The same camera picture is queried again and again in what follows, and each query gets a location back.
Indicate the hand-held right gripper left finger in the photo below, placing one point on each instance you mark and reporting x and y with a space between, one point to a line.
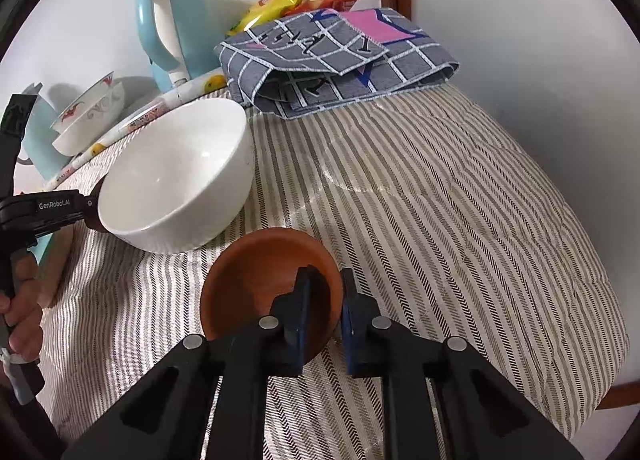
302 320

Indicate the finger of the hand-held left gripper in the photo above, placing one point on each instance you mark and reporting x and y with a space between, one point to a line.
87 207

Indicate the large white ceramic bowl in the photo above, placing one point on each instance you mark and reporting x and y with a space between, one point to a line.
75 142

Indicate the wooden chair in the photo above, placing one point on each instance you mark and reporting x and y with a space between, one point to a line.
617 396

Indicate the person's left hand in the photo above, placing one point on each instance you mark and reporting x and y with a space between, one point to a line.
27 285

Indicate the light blue electric kettle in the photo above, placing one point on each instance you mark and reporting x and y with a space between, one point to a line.
190 20

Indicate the rolled fruit patterned sheet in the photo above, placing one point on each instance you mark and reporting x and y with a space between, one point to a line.
170 100

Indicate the white bowl with grey pattern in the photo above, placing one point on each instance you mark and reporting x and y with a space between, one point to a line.
175 180

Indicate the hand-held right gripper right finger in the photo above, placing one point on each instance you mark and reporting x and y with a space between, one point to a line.
352 335

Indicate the fish patterned ceramic bowl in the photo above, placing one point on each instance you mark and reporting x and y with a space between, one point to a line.
95 100

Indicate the striped quilted tablecloth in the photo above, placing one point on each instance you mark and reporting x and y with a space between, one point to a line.
450 215

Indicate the yellow chip bag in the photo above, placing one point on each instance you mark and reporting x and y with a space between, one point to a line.
280 0

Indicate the grey checked folded cloth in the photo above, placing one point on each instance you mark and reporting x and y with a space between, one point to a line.
325 55

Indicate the small brown bowl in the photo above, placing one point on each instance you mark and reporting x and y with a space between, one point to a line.
250 280

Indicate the light blue thermos jug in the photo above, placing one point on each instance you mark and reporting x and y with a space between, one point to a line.
42 140

